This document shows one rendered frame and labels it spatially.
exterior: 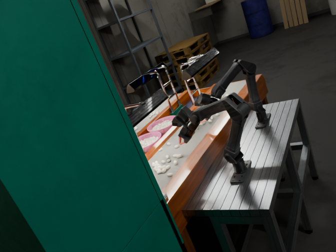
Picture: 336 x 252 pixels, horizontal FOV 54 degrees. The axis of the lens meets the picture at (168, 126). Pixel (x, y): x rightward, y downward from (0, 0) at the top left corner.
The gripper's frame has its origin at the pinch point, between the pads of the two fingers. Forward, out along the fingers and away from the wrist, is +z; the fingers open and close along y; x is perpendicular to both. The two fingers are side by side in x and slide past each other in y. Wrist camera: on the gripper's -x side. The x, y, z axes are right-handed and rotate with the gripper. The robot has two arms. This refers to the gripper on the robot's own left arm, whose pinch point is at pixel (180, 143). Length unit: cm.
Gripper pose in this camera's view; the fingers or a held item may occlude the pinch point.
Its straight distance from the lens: 188.1
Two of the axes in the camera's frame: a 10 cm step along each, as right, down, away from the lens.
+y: -4.7, 4.6, -7.5
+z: -3.9, 6.6, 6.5
